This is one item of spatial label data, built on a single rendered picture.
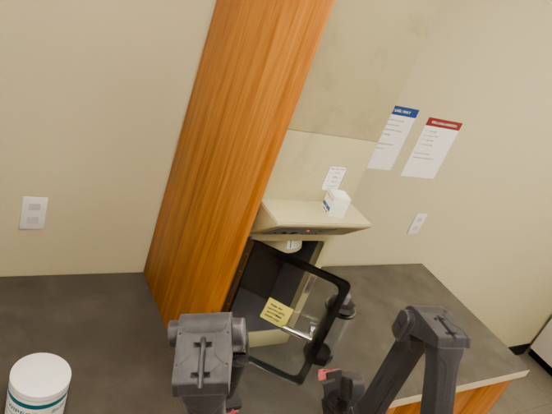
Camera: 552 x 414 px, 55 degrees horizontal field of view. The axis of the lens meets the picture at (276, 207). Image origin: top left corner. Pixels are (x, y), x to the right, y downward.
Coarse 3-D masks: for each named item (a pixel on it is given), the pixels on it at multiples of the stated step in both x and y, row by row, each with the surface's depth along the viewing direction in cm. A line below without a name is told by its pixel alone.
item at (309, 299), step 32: (256, 256) 145; (288, 256) 142; (256, 288) 149; (288, 288) 146; (320, 288) 143; (256, 320) 153; (288, 320) 150; (320, 320) 147; (256, 352) 157; (288, 352) 154
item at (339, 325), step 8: (336, 320) 168; (344, 320) 168; (336, 328) 169; (344, 328) 170; (328, 336) 171; (336, 336) 171; (328, 344) 172; (336, 344) 174; (320, 352) 174; (328, 352) 174
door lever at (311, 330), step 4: (284, 324) 146; (284, 328) 145; (288, 328) 146; (308, 328) 149; (312, 328) 148; (288, 332) 145; (292, 332) 145; (296, 332) 145; (300, 332) 146; (308, 332) 149; (312, 332) 148; (296, 336) 145; (300, 336) 145; (304, 336) 145; (308, 336) 145; (304, 340) 145; (308, 340) 144
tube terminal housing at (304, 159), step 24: (288, 144) 133; (312, 144) 137; (336, 144) 140; (360, 144) 144; (288, 168) 138; (312, 168) 141; (360, 168) 150; (264, 192) 139; (288, 192) 142; (312, 192) 146; (264, 240) 149; (288, 240) 153; (312, 240) 158; (312, 264) 168
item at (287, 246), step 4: (268, 244) 156; (272, 244) 156; (276, 244) 156; (280, 244) 156; (284, 244) 157; (288, 244) 157; (292, 244) 158; (296, 244) 159; (300, 244) 162; (276, 248) 156; (280, 248) 156; (284, 248) 157; (288, 248) 157; (292, 248) 158; (296, 248) 160; (300, 248) 162; (288, 252) 158
